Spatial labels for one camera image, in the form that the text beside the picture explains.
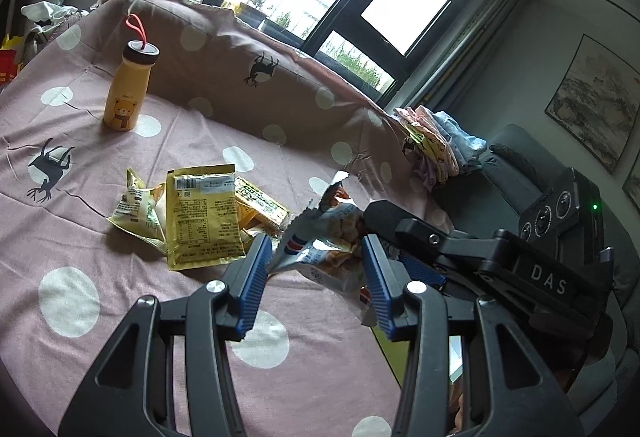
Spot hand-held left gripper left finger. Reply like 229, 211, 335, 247
57, 233, 273, 437

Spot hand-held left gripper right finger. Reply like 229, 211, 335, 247
361, 234, 586, 437

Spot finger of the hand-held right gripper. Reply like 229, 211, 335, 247
362, 199, 453, 249
397, 251, 449, 291

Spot white and blue snack bag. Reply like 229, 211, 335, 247
270, 171, 375, 329

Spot green cardboard box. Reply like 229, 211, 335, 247
370, 324, 466, 390

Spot large yellow snack packet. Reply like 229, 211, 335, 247
165, 164, 247, 272

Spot pink folded clothes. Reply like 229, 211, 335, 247
392, 106, 460, 190

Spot yellow biscuit bar packet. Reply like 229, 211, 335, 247
234, 176, 292, 236

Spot light blue folded clothes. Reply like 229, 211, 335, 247
432, 111, 488, 176

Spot small framed picture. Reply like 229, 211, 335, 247
622, 166, 640, 212

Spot triangular yellow white snack packet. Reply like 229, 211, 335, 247
107, 167, 168, 254

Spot large framed landscape painting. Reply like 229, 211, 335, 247
544, 34, 640, 175

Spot yellow bear-print bottle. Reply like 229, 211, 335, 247
102, 14, 161, 132

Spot red and yellow box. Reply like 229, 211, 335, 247
0, 34, 27, 91

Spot white crumpled clothes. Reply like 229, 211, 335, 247
20, 1, 79, 26

